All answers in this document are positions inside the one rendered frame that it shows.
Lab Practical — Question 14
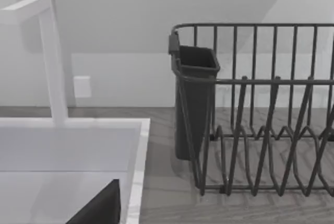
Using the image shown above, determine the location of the dark grey wire dish rack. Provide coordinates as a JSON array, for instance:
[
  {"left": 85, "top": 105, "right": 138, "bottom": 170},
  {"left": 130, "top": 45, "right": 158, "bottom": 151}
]
[{"left": 169, "top": 23, "right": 334, "bottom": 197}]

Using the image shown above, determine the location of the tall white tap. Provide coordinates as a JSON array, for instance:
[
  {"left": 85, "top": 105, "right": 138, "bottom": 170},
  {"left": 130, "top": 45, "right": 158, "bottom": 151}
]
[{"left": 0, "top": 0, "right": 70, "bottom": 128}]

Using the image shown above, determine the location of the dark grey cutlery holder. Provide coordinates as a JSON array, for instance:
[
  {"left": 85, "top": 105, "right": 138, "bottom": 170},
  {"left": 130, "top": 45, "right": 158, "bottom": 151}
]
[{"left": 174, "top": 45, "right": 221, "bottom": 160}]

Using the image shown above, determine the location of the white sink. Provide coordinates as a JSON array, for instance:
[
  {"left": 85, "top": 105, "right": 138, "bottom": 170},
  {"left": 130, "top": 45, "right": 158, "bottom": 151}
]
[{"left": 0, "top": 117, "right": 151, "bottom": 224}]

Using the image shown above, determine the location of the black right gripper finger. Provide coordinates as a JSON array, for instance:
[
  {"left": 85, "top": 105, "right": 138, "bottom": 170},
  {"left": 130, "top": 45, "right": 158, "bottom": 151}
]
[{"left": 65, "top": 179, "right": 121, "bottom": 224}]

